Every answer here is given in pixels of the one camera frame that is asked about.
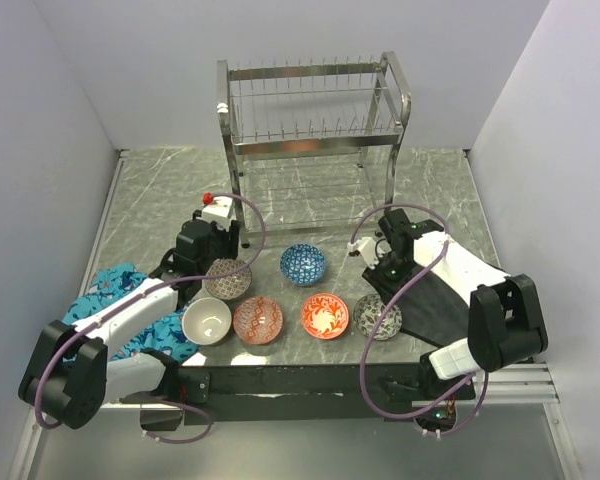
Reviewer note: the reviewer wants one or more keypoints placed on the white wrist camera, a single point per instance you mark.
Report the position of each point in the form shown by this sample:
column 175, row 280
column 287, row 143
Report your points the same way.
column 218, row 210
column 367, row 248

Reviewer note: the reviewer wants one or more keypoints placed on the brown floral pattern bowl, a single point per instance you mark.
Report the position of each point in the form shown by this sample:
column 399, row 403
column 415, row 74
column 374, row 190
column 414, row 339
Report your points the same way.
column 229, row 287

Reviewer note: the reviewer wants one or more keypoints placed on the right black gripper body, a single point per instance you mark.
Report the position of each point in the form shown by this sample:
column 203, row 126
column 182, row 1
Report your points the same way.
column 391, row 275

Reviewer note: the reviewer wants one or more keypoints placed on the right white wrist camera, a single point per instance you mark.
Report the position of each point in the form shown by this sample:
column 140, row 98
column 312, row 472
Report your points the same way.
column 367, row 248

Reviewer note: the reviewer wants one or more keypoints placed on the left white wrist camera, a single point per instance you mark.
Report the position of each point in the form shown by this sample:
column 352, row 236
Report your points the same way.
column 218, row 210

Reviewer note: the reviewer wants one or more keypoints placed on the black white leaf bowl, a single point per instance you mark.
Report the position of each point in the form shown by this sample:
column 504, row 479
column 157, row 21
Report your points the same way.
column 368, row 310

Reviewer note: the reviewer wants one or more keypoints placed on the steel two-tier dish rack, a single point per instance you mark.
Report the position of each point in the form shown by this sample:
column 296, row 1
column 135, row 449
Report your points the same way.
column 312, row 145

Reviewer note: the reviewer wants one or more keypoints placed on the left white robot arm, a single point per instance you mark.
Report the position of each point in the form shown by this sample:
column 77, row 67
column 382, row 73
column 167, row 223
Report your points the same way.
column 73, row 369

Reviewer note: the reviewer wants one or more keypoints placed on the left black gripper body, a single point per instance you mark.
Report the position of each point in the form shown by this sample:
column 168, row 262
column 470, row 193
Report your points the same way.
column 224, row 244

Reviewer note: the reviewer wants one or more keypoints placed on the plain white grey bowl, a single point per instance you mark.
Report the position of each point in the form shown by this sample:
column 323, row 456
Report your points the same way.
column 206, row 321

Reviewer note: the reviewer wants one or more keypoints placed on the blue shark print cloth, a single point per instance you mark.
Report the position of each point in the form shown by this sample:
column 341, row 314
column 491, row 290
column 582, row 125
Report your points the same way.
column 110, row 285

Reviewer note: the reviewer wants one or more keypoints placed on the orange floral pattern bowl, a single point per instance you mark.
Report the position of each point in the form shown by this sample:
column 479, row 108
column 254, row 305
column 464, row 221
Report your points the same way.
column 324, row 316

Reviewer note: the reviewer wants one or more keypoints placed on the blue triangle pattern bowl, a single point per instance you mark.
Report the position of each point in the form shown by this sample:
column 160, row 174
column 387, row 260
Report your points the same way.
column 303, row 264

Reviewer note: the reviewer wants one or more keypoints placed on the red geometric pattern bowl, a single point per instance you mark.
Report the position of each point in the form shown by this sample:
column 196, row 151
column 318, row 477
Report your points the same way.
column 258, row 320

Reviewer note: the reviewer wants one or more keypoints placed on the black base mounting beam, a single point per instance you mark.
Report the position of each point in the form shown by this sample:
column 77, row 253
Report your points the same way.
column 300, row 392

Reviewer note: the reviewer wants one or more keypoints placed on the black microfibre cloth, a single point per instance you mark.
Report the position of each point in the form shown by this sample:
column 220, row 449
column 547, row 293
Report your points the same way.
column 433, row 312

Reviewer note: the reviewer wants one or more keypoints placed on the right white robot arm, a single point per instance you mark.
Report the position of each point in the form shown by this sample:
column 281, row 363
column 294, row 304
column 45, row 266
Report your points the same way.
column 504, row 323

